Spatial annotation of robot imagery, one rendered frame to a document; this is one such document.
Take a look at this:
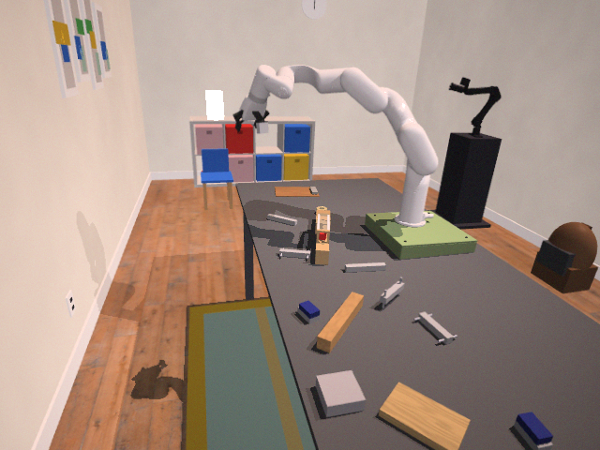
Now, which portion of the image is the flat wooden board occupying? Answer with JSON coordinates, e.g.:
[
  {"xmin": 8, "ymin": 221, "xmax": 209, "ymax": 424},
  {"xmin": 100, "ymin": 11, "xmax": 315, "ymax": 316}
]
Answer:
[{"xmin": 379, "ymin": 382, "xmax": 471, "ymax": 450}]

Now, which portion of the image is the brown wooden clipboard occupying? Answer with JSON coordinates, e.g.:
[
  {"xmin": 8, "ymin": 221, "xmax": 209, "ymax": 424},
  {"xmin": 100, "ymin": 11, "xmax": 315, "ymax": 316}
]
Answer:
[{"xmin": 275, "ymin": 187, "xmax": 320, "ymax": 197}]

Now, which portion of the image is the orange rectangular bar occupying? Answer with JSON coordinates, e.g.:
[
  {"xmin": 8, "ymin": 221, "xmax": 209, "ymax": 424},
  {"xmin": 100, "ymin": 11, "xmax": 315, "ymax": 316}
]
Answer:
[{"xmin": 317, "ymin": 292, "xmax": 364, "ymax": 353}]

